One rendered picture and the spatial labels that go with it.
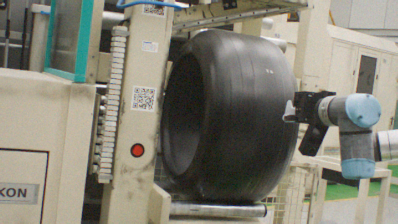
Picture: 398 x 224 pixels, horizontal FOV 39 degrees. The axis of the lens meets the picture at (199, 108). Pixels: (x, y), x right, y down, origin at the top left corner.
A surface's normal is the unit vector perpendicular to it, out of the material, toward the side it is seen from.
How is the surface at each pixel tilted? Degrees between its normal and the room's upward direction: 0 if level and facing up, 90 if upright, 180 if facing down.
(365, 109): 83
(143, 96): 90
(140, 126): 90
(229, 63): 54
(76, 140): 90
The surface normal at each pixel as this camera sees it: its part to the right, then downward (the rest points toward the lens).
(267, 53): 0.32, -0.71
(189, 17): 0.36, 0.09
